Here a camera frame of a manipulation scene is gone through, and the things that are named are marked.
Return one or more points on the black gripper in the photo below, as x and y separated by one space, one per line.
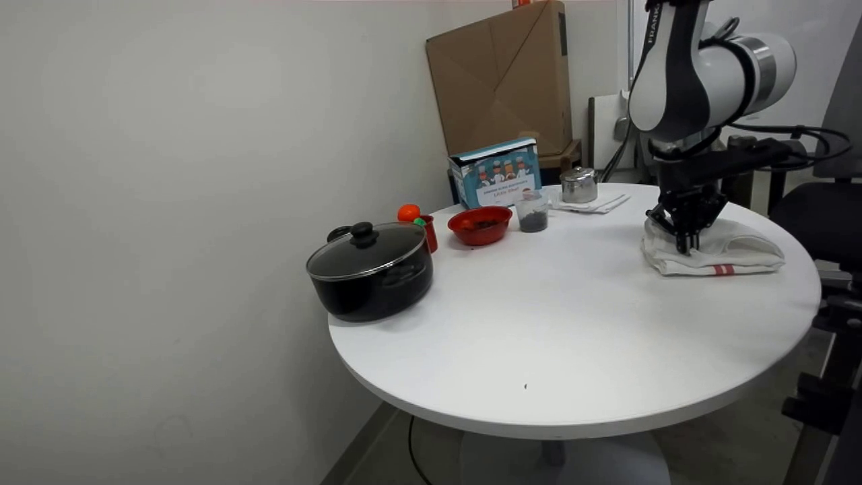
690 191

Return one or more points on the white towel with red stripes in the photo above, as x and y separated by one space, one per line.
729 252

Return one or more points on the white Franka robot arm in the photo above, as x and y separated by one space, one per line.
701 70

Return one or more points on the dark brown chair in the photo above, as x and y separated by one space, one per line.
741 183

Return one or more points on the folded white cloth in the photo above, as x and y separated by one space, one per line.
608 202

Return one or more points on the small steel pot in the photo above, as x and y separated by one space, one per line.
581 187

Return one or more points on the white panel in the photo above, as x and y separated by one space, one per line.
604 129

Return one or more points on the black office chair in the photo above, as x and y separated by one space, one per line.
822 211

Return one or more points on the blue printed box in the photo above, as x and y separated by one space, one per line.
499 176

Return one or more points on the red bowl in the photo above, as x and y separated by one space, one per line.
480 227

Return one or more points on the large brown cardboard sheet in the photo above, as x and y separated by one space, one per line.
499 82

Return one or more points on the red mug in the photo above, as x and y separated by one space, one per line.
430 234

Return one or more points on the orange ball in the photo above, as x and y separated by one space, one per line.
411 214

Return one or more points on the black cooking pot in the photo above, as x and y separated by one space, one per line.
378 291

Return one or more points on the glass pot lid black knob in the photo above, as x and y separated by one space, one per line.
366 252

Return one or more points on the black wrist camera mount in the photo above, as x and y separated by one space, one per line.
729 160

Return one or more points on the white table pedestal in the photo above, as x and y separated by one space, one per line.
576 460

